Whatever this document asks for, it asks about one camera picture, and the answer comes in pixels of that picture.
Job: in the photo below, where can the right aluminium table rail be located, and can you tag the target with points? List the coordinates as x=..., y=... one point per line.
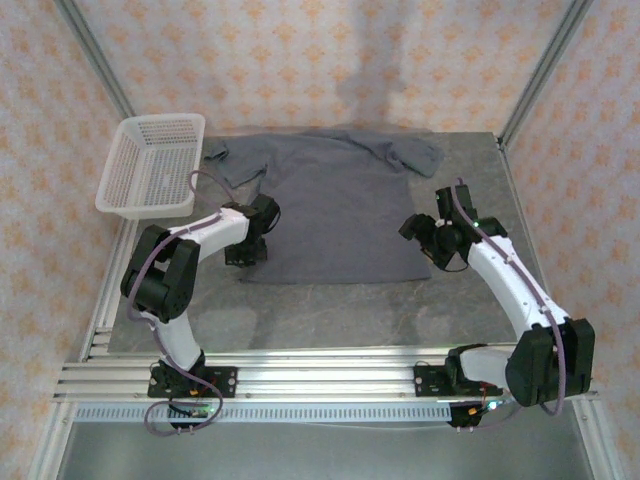
x=510, y=172

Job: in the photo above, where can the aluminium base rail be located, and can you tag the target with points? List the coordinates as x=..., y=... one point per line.
x=325, y=380

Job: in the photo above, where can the left lower frame rail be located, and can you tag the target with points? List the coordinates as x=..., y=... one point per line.
x=50, y=445

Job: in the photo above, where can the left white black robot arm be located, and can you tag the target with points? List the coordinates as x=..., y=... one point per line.
x=170, y=280

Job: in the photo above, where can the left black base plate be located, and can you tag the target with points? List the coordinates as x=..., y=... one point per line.
x=225, y=382

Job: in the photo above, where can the small circuit board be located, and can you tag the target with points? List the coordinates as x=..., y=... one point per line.
x=492, y=405
x=197, y=411

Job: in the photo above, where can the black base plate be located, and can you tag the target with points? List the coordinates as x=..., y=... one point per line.
x=425, y=382
x=225, y=382

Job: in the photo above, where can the grey t-shirt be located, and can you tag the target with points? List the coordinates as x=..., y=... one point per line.
x=340, y=225

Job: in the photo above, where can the aluminium frame post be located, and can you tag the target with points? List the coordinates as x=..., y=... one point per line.
x=545, y=65
x=95, y=55

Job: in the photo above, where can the white perforated plastic basket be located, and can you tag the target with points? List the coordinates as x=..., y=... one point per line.
x=150, y=165

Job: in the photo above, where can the right small circuit board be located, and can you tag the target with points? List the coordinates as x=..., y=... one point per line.
x=492, y=405

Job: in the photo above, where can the right lower frame rail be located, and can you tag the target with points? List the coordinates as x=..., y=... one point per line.
x=600, y=445

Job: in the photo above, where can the right aluminium frame post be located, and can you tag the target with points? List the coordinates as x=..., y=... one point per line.
x=545, y=65

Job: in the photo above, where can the left small circuit board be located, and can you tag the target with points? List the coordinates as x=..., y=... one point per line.
x=197, y=411

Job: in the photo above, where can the left aluminium frame post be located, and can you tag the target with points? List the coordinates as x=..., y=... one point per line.
x=95, y=55

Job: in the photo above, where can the frame rail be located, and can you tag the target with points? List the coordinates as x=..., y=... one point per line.
x=50, y=445
x=600, y=445

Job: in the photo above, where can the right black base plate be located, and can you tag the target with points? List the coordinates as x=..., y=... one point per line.
x=425, y=382

